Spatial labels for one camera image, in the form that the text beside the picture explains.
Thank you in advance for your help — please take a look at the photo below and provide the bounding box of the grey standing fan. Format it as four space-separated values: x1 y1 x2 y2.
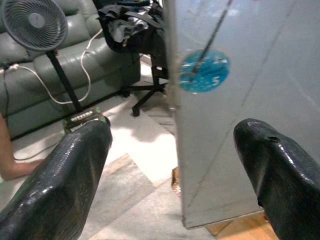
1 0 85 115

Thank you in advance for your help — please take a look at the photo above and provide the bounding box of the black office chair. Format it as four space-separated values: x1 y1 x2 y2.
97 0 173 118

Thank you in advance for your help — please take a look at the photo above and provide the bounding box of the pile of dark clothes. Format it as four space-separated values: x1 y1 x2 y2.
97 0 166 53

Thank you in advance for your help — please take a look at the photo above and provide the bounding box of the blue round sticker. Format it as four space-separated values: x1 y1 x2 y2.
178 48 231 95

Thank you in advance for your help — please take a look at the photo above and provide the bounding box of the green black carton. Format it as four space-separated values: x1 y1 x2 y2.
62 106 111 133

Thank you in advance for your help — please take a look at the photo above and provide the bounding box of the white power cable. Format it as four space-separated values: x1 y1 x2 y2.
0 28 105 106

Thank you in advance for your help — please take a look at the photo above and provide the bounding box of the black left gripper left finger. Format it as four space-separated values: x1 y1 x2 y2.
0 120 113 240

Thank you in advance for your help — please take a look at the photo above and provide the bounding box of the grey green leather sofa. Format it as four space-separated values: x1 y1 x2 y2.
0 0 142 140

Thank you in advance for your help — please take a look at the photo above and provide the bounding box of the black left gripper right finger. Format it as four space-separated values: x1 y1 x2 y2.
233 118 320 240

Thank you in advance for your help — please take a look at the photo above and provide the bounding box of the white power strip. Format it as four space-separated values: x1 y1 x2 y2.
0 63 20 74

